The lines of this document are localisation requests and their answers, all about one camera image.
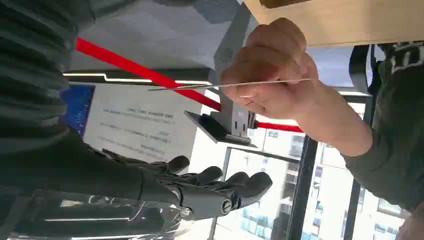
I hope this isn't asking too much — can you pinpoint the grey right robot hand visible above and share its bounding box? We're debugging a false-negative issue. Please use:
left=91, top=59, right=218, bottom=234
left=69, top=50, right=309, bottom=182
left=0, top=129, right=273, bottom=240

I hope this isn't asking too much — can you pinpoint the person's left hand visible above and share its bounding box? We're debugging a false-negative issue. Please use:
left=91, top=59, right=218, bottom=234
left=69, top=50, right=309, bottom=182
left=220, top=17, right=321, bottom=121

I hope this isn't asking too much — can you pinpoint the grey display stand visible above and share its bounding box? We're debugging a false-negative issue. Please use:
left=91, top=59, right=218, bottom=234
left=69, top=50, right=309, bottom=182
left=183, top=2, right=259, bottom=149

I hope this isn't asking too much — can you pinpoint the white sign board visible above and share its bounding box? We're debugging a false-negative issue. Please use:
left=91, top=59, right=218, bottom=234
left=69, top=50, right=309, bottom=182
left=60, top=84, right=204, bottom=164

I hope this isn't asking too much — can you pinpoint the pale wooden desk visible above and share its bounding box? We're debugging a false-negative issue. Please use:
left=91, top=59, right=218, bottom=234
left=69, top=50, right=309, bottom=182
left=243, top=0, right=424, bottom=49

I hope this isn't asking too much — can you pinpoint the black office chair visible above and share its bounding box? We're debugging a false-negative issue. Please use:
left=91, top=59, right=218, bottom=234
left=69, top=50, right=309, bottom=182
left=348, top=44, right=382, bottom=97

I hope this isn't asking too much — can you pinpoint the person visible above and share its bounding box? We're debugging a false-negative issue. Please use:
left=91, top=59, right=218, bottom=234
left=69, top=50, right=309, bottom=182
left=342, top=41, right=424, bottom=240

